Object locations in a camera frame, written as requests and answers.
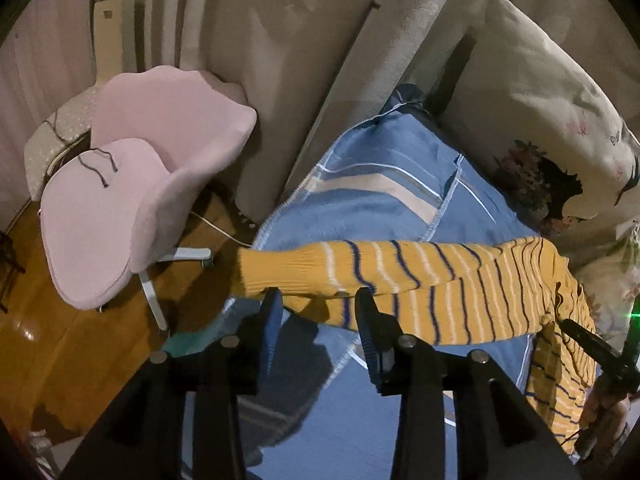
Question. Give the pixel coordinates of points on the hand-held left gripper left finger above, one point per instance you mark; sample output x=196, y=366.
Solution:
x=273, y=321

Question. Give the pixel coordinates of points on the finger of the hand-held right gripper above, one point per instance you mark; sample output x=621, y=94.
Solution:
x=595, y=345

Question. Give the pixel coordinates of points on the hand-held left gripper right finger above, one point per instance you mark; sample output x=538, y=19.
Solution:
x=368, y=331

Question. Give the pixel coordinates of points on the yellow striped knit sweater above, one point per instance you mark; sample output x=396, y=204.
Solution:
x=450, y=290

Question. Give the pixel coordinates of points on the person's right hand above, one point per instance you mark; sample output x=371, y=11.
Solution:
x=606, y=412

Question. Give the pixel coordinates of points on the blue striped blanket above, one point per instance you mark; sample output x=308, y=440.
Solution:
x=380, y=195

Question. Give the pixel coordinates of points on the pink swivel chair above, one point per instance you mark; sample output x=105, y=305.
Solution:
x=140, y=180

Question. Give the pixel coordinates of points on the floral cream pillow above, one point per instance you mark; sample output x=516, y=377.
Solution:
x=540, y=110

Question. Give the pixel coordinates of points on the beige curtain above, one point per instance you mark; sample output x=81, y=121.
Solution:
x=300, y=50

